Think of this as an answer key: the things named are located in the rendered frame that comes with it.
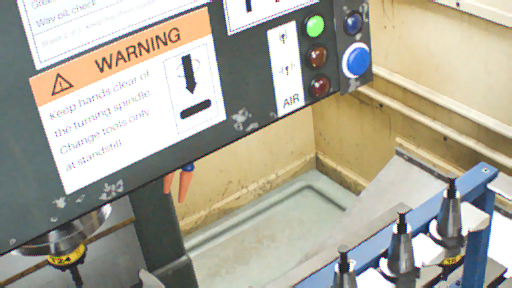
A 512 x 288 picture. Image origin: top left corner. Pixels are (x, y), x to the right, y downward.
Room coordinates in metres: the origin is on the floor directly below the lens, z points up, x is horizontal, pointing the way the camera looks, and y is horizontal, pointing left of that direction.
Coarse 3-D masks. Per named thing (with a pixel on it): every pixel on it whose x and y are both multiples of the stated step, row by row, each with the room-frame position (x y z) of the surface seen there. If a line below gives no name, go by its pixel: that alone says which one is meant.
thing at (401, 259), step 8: (392, 232) 0.69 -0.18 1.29; (400, 232) 0.69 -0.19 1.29; (408, 232) 0.68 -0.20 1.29; (392, 240) 0.69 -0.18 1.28; (400, 240) 0.68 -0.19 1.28; (408, 240) 0.68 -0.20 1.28; (392, 248) 0.69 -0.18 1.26; (400, 248) 0.68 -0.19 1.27; (408, 248) 0.68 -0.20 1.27; (392, 256) 0.68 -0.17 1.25; (400, 256) 0.68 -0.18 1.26; (408, 256) 0.68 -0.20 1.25; (392, 264) 0.68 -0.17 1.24; (400, 264) 0.67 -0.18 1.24; (408, 264) 0.67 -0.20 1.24; (400, 272) 0.67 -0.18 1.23
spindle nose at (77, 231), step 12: (84, 216) 0.55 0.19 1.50; (96, 216) 0.57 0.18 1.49; (60, 228) 0.54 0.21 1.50; (72, 228) 0.54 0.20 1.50; (84, 228) 0.55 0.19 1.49; (96, 228) 0.56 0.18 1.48; (36, 240) 0.53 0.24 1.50; (48, 240) 0.53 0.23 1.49; (60, 240) 0.54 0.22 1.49; (72, 240) 0.54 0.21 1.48; (12, 252) 0.54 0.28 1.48; (24, 252) 0.53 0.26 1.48; (36, 252) 0.53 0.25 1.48; (48, 252) 0.53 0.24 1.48
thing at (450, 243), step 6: (432, 222) 0.77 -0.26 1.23; (462, 222) 0.76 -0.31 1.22; (432, 228) 0.76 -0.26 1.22; (462, 228) 0.74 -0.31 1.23; (432, 234) 0.74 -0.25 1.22; (438, 234) 0.74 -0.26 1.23; (462, 234) 0.73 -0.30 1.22; (438, 240) 0.73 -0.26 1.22; (444, 240) 0.72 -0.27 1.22; (450, 240) 0.72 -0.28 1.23; (456, 240) 0.73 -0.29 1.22; (462, 240) 0.73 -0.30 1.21; (444, 246) 0.73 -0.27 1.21; (450, 246) 0.72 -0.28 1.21; (456, 246) 0.73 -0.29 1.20; (462, 246) 0.72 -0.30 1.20; (450, 252) 0.72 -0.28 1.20
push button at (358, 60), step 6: (354, 48) 0.58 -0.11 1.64; (360, 48) 0.58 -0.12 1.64; (348, 54) 0.57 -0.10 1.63; (354, 54) 0.57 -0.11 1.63; (360, 54) 0.57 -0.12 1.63; (366, 54) 0.58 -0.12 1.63; (348, 60) 0.57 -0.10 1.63; (354, 60) 0.57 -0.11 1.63; (360, 60) 0.57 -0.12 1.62; (366, 60) 0.58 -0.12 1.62; (348, 66) 0.57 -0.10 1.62; (354, 66) 0.57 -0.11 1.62; (360, 66) 0.57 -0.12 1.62; (366, 66) 0.58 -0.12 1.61; (354, 72) 0.57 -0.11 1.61; (360, 72) 0.57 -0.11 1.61
